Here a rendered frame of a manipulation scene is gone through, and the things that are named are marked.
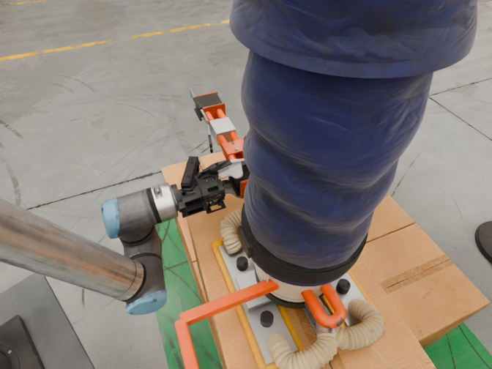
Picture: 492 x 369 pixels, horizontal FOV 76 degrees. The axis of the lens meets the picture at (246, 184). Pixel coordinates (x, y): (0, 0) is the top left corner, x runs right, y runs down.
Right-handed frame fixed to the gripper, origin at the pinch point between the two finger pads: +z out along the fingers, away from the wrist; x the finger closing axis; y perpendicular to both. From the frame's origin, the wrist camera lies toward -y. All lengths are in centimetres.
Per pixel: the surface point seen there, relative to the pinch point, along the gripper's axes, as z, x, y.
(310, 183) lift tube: -5.8, 32.4, 34.6
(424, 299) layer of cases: 57, -60, 36
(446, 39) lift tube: 2, 49, 38
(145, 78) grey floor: -5, -113, -269
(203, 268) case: -18.5, -12.3, 16.2
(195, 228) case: -17.2, -12.5, 3.8
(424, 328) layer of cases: 49, -60, 44
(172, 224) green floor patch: -23, -112, -75
